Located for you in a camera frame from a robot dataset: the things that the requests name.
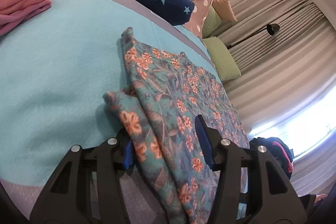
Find floral teal orange garment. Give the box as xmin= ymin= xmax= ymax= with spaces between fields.
xmin=104 ymin=28 xmax=248 ymax=223

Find pink folded clothes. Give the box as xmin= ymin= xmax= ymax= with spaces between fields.
xmin=1 ymin=0 xmax=51 ymax=36

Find blue and grey bedspread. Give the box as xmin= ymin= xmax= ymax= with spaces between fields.
xmin=1 ymin=0 xmax=215 ymax=223

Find near green cushion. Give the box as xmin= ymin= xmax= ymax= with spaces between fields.
xmin=202 ymin=37 xmax=241 ymax=82

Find green cushion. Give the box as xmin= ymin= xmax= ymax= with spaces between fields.
xmin=202 ymin=37 xmax=241 ymax=82
xmin=202 ymin=6 xmax=222 ymax=38

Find grey striped curtain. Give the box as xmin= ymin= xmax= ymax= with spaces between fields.
xmin=208 ymin=0 xmax=335 ymax=194

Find black floor lamp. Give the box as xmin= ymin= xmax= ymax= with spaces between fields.
xmin=227 ymin=23 xmax=280 ymax=50

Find far green cushion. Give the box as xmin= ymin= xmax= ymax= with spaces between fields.
xmin=202 ymin=6 xmax=222 ymax=38

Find tan cushion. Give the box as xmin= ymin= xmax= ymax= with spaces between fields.
xmin=212 ymin=0 xmax=238 ymax=22

